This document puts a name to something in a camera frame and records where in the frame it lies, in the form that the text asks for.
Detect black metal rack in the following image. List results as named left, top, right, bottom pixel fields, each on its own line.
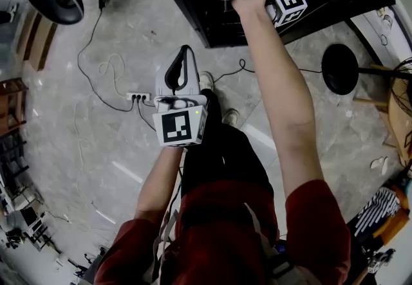
left=0, top=134, right=30, bottom=195

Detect white low cabinet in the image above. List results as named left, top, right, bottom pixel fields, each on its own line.
left=349, top=3, right=412, bottom=68

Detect person's black trousers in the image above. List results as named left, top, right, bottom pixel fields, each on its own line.
left=179, top=89, right=275, bottom=203

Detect person's right white shoe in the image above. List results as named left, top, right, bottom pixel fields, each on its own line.
left=221, top=109, right=241, bottom=127

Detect brown wooden boards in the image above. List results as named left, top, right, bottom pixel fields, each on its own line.
left=17, top=8, right=59, bottom=72

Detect beige harness straps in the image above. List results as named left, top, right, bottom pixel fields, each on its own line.
left=151, top=202, right=312, bottom=285

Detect person's red shirt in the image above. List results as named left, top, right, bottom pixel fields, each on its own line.
left=95, top=179, right=351, bottom=285

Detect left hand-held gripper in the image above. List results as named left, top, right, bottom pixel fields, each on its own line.
left=151, top=44, right=209, bottom=149

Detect person's right forearm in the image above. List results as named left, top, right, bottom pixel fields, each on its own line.
left=231, top=0, right=323, bottom=199

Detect person's white shoe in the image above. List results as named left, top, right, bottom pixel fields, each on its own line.
left=221, top=109, right=241, bottom=127
left=198, top=71, right=215, bottom=91

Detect black fan cable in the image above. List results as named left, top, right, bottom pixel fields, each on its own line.
left=214, top=58, right=323, bottom=84

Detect person's left forearm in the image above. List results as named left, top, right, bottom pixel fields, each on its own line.
left=134, top=145, right=187, bottom=221

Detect long black floor cable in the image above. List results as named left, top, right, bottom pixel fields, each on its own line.
left=77, top=0, right=158, bottom=132

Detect white power strip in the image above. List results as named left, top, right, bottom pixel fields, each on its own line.
left=126, top=92, right=152, bottom=102

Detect white floor cable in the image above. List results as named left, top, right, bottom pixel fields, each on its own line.
left=72, top=51, right=128, bottom=210

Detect person's left white shoe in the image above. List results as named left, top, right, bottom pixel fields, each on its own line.
left=198, top=71, right=215, bottom=91

